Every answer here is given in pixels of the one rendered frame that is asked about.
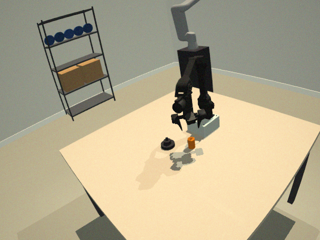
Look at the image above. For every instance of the orange knob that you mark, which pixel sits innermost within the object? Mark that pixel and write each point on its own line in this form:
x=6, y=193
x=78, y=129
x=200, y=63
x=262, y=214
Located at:
x=191, y=143

